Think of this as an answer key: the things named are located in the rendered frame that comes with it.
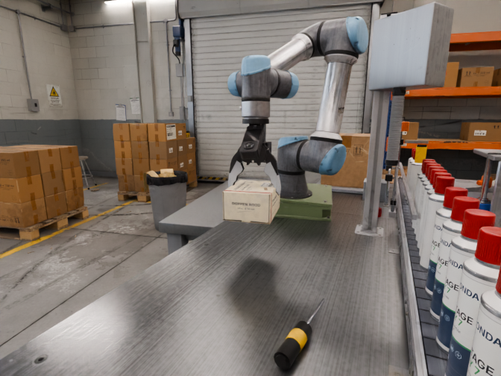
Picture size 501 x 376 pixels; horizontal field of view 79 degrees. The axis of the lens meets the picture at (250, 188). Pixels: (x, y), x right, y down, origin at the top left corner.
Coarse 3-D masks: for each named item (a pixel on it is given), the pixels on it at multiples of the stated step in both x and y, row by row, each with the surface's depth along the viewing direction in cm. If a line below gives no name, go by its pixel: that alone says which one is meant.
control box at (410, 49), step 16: (400, 16) 79; (416, 16) 76; (432, 16) 73; (448, 16) 76; (384, 32) 83; (400, 32) 80; (416, 32) 76; (432, 32) 74; (448, 32) 77; (384, 48) 84; (400, 48) 80; (416, 48) 77; (432, 48) 75; (448, 48) 78; (384, 64) 85; (400, 64) 81; (416, 64) 77; (432, 64) 76; (384, 80) 85; (400, 80) 81; (416, 80) 78; (432, 80) 77
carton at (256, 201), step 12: (240, 180) 91; (228, 192) 76; (240, 192) 75; (252, 192) 75; (264, 192) 75; (276, 192) 82; (228, 204) 76; (240, 204) 76; (252, 204) 75; (264, 204) 74; (276, 204) 83; (228, 216) 77; (240, 216) 76; (252, 216) 75; (264, 216) 75
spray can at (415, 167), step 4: (412, 164) 113; (416, 164) 112; (420, 164) 111; (412, 168) 113; (416, 168) 112; (420, 168) 111; (412, 172) 114; (416, 172) 112; (412, 176) 114; (416, 176) 113; (412, 180) 114; (416, 180) 113; (412, 184) 114; (412, 188) 114; (412, 192) 114; (412, 196) 115; (408, 204) 117
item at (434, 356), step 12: (408, 216) 103; (408, 228) 92; (408, 240) 83; (420, 276) 64; (420, 288) 59; (420, 300) 55; (420, 312) 52; (420, 324) 49; (432, 324) 49; (432, 336) 46; (432, 348) 44; (432, 360) 42; (444, 360) 42; (432, 372) 40; (444, 372) 40
